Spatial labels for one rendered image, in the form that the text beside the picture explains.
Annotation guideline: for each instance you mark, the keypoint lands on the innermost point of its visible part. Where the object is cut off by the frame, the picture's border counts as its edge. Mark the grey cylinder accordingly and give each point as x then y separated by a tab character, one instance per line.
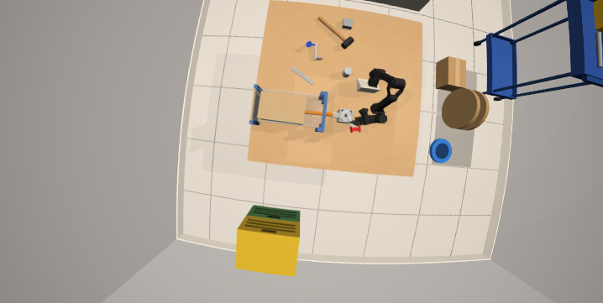
347	72

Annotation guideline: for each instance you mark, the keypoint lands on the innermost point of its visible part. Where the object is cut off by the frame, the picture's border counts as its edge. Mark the black-headed mallet with wooden handle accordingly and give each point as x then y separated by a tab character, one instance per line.
346	42

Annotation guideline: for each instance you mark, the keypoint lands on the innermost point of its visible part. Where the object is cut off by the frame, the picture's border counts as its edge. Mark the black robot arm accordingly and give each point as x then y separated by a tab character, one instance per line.
377	108

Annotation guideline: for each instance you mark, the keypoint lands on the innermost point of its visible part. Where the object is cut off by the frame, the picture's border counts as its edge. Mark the grey flat bar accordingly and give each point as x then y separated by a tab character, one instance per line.
300	74

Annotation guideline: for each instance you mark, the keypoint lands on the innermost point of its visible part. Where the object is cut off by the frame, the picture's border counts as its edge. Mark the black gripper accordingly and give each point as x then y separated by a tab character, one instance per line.
362	120

